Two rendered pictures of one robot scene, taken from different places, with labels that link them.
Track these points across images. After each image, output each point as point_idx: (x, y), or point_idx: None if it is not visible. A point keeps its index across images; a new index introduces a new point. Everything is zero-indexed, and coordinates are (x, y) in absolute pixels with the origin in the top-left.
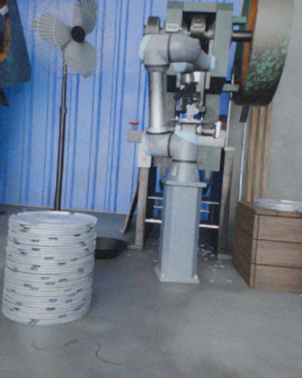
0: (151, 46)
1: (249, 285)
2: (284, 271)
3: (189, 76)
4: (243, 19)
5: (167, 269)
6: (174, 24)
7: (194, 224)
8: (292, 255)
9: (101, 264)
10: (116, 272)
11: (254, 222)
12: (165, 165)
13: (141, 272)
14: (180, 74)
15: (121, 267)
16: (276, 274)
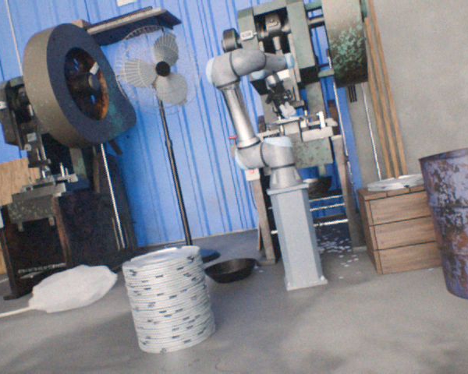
0: (216, 68)
1: (377, 272)
2: (408, 249)
3: (273, 78)
4: (319, 2)
5: (292, 277)
6: (248, 31)
7: (307, 227)
8: (412, 232)
9: (232, 286)
10: (246, 291)
11: (366, 209)
12: None
13: (270, 285)
14: None
15: (251, 285)
16: (401, 255)
